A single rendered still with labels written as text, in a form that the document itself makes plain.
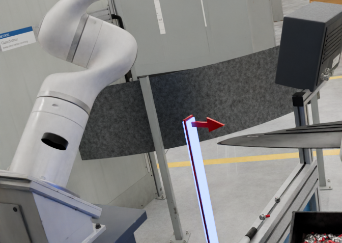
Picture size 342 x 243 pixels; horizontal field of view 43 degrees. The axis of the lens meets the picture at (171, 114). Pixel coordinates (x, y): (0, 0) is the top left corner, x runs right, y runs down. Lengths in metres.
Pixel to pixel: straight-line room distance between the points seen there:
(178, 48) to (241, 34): 0.98
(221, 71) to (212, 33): 4.28
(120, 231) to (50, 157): 0.21
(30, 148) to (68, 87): 0.15
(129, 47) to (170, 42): 5.71
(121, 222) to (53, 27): 0.45
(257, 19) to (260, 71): 2.36
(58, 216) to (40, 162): 0.11
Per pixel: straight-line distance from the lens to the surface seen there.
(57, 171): 0.91
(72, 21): 1.01
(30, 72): 2.27
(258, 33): 4.76
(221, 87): 2.31
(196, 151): 0.70
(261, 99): 2.44
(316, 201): 1.29
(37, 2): 2.35
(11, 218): 0.90
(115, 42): 1.01
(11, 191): 0.86
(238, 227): 2.59
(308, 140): 0.56
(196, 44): 6.64
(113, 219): 0.99
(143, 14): 6.77
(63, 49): 1.02
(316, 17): 1.21
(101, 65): 0.98
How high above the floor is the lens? 1.40
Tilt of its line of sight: 17 degrees down
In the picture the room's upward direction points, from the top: 12 degrees counter-clockwise
